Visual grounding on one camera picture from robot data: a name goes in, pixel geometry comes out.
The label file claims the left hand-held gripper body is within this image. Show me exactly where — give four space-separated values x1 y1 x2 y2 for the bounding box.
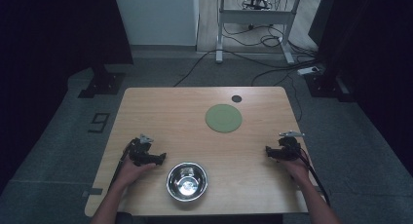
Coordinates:
128 133 156 167

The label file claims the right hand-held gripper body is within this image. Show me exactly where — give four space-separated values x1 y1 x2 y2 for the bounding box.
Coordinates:
278 130 306 162

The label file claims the shiny steel bowl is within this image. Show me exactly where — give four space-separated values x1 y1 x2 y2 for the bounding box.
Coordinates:
166 162 209 204

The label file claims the person's left hand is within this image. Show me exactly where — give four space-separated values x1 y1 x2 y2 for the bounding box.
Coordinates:
116 157 158 190

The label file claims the person's right hand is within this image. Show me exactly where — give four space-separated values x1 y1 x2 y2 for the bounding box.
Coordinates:
278 157 312 187

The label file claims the green round plate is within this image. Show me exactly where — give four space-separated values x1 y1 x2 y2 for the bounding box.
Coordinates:
205 103 244 133

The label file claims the black stand base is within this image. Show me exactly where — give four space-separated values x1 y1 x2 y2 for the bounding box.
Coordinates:
304 70 356 103
77 63 127 99

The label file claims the white power strip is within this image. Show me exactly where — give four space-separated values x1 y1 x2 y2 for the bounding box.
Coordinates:
296 65 321 77

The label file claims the dark curtain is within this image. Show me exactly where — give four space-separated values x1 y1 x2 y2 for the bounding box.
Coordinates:
0 0 134 186
308 0 413 168

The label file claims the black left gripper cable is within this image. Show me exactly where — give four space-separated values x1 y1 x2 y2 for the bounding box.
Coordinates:
107 138 136 192

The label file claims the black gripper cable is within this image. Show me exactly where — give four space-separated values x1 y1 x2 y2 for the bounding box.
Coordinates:
107 138 136 192
297 147 332 208

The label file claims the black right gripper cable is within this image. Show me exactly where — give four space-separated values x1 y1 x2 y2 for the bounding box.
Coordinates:
297 147 332 208

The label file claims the long black floor cable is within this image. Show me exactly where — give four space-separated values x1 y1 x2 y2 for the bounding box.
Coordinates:
172 49 293 88

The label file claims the tangle of black floor cables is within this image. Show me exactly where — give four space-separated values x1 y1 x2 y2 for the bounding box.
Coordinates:
221 22 320 56

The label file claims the white metal frame desk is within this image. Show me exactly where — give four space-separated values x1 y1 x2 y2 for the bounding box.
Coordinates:
208 0 337 65

